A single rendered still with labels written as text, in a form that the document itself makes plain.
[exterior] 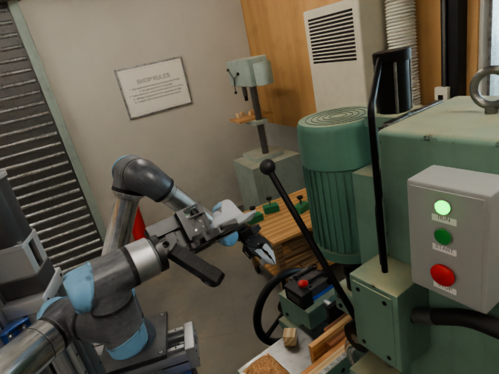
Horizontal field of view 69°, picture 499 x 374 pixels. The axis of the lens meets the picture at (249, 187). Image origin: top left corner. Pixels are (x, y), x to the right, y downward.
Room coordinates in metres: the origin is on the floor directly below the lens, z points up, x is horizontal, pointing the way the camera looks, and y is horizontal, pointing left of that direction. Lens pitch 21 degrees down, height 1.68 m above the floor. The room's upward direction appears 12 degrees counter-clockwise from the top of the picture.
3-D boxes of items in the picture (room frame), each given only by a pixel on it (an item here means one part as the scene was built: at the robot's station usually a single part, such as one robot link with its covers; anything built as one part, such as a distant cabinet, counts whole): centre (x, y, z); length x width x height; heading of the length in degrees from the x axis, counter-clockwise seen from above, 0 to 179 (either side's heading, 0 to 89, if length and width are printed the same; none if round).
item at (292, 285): (0.90, -0.10, 0.99); 0.13 x 0.11 x 0.06; 120
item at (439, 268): (0.37, -0.21, 1.36); 0.03 x 0.01 x 0.03; 30
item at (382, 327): (0.48, -0.18, 1.23); 0.09 x 0.08 x 0.15; 30
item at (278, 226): (2.35, -0.27, 0.32); 0.66 x 0.57 x 0.64; 111
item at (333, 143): (0.74, -0.21, 1.35); 0.18 x 0.18 x 0.31
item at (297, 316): (0.90, -0.11, 0.91); 0.15 x 0.14 x 0.09; 120
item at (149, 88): (3.64, 0.67, 1.48); 0.64 x 0.02 x 0.46; 112
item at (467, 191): (0.39, -0.25, 1.40); 0.10 x 0.06 x 0.16; 30
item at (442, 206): (0.37, -0.22, 1.46); 0.02 x 0.01 x 0.02; 30
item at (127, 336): (0.56, 0.30, 1.25); 0.11 x 0.08 x 0.11; 65
